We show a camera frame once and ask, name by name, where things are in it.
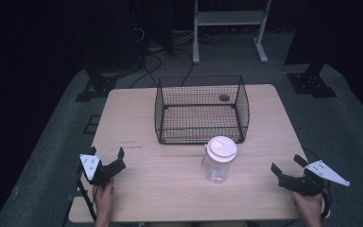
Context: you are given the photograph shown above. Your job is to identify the black floor cables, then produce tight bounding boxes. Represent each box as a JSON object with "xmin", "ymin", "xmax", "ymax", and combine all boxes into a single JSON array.
[{"xmin": 128, "ymin": 27, "xmax": 197, "ymax": 90}]

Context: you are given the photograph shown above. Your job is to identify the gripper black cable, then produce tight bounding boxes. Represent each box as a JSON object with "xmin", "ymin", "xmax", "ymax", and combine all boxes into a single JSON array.
[
  {"xmin": 76, "ymin": 164, "xmax": 97, "ymax": 222},
  {"xmin": 320, "ymin": 185, "xmax": 333, "ymax": 220}
]

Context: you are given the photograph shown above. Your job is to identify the black stand base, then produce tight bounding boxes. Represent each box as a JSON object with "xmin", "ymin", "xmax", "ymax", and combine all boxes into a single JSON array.
[
  {"xmin": 74, "ymin": 75, "xmax": 118, "ymax": 103},
  {"xmin": 285, "ymin": 61, "xmax": 338, "ymax": 99}
]

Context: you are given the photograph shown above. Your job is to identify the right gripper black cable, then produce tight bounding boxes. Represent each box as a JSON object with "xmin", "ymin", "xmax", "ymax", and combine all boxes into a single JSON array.
[{"xmin": 320, "ymin": 185, "xmax": 333, "ymax": 220}]

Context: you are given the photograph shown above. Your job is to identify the person's right hand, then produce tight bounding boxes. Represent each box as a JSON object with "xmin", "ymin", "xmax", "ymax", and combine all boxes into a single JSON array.
[{"xmin": 290, "ymin": 191, "xmax": 324, "ymax": 220}]

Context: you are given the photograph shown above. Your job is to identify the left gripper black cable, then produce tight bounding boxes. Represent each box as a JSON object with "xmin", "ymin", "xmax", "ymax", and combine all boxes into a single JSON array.
[{"xmin": 76, "ymin": 164, "xmax": 97, "ymax": 222}]

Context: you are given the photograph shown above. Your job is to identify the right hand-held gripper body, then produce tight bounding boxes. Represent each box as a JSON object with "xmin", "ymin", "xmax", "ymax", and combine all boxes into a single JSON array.
[{"xmin": 278, "ymin": 159, "xmax": 351, "ymax": 198}]

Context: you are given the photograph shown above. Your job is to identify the black wire mesh basket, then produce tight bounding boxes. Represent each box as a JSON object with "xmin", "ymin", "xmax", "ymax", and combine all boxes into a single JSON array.
[{"xmin": 153, "ymin": 75, "xmax": 251, "ymax": 146}]

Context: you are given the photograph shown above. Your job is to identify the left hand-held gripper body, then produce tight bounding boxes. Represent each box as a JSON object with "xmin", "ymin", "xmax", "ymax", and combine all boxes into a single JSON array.
[{"xmin": 79, "ymin": 153, "xmax": 128, "ymax": 188}]

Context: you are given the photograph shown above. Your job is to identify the white metal stand frame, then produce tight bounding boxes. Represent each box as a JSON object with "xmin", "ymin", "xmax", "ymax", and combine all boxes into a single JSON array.
[{"xmin": 192, "ymin": 0, "xmax": 272, "ymax": 65}]

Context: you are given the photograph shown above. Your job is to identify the black rectangular floor frame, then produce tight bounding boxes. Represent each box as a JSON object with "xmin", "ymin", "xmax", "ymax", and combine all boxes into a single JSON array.
[{"xmin": 82, "ymin": 114, "xmax": 102, "ymax": 135}]

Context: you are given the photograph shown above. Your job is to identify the clear jar with white lid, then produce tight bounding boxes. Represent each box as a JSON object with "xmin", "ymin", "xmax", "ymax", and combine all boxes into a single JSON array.
[{"xmin": 200, "ymin": 135, "xmax": 238, "ymax": 184}]

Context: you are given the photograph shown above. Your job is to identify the person's left hand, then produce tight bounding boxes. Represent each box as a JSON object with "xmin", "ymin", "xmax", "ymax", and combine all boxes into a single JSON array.
[{"xmin": 92, "ymin": 178, "xmax": 115, "ymax": 218}]

